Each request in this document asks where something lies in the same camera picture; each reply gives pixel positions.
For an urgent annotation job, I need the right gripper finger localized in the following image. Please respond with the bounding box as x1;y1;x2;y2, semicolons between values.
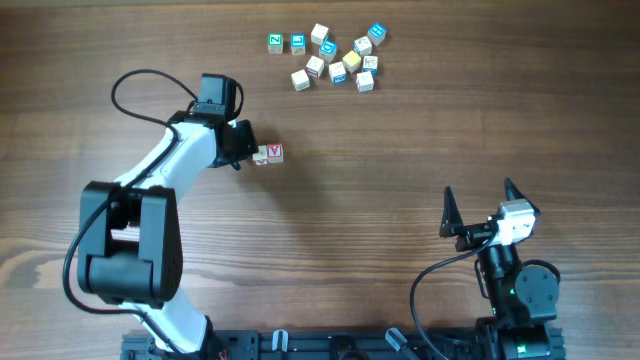
439;186;464;238
504;178;541;216

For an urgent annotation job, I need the red bottom wooden block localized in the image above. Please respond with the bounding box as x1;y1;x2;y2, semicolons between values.
252;145;269;166

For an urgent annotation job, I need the red V letter block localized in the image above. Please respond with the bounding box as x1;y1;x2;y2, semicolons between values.
267;144;284;164

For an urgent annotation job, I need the plain beige wooden block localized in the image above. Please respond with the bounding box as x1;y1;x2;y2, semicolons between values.
291;70;310;91

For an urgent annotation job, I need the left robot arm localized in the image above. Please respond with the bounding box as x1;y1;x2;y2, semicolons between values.
62;74;258;359

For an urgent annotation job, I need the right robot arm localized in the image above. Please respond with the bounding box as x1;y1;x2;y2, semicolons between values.
440;179;566;359

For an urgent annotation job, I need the red edged wooden block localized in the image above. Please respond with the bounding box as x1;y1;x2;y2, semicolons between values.
305;56;325;78

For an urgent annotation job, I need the green N letter block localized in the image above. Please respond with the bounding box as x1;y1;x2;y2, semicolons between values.
267;33;284;54

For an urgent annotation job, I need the blue L letter block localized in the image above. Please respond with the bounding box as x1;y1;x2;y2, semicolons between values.
290;33;306;55

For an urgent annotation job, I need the blue sided wooden block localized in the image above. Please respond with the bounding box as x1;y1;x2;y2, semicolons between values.
328;62;347;84

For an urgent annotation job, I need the blue D letter block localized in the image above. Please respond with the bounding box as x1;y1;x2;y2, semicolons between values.
319;40;337;62

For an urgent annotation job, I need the plain top wooden block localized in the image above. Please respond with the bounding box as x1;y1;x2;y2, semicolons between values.
311;23;329;45

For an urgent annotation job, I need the yellow top wooden block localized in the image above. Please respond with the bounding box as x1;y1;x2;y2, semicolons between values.
342;50;362;74

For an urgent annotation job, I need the white bird picture block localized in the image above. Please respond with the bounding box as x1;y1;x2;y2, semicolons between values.
356;71;375;92

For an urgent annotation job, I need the blue picture wooden block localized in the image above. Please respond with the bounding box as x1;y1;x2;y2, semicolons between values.
362;55;379;76

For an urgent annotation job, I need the blue edged picture block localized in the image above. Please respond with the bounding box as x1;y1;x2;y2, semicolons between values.
354;36;373;57

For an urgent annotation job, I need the blue top corner block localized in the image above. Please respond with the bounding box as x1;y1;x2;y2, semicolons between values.
367;22;387;46

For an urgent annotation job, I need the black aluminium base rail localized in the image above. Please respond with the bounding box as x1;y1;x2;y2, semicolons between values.
120;327;566;360

